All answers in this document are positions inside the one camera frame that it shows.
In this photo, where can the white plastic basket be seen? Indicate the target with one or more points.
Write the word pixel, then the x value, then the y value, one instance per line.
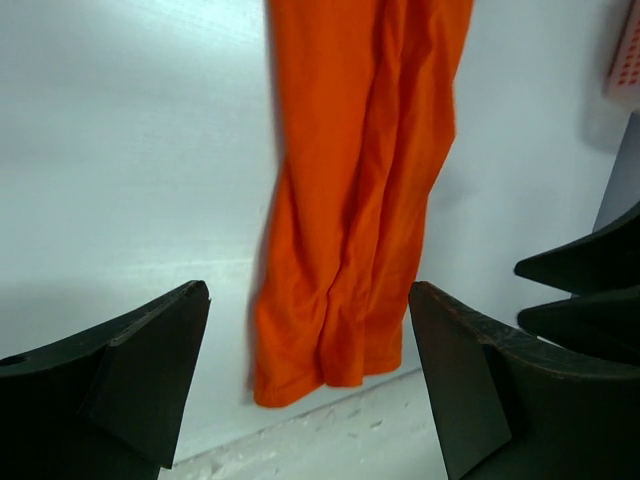
pixel 621 67

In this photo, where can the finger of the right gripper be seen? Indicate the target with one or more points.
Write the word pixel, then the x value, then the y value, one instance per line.
pixel 607 259
pixel 603 325

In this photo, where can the orange t shirt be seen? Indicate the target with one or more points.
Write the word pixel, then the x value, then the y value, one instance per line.
pixel 366 93

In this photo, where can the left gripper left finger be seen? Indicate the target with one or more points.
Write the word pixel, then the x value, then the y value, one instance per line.
pixel 107 402

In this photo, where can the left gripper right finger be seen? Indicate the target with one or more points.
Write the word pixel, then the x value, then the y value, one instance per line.
pixel 507 405

